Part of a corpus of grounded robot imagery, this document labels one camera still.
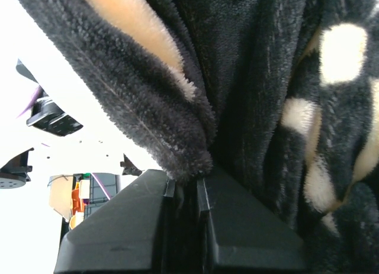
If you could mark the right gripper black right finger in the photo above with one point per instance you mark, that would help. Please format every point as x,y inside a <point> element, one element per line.
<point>239,234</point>

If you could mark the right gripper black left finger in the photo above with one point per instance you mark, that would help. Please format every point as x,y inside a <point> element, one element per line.
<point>128,234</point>

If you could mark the black floral plush pillowcase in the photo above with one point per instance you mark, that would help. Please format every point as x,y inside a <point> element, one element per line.
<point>283,94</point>

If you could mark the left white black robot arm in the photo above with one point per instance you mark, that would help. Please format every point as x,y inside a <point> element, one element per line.
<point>65,145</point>

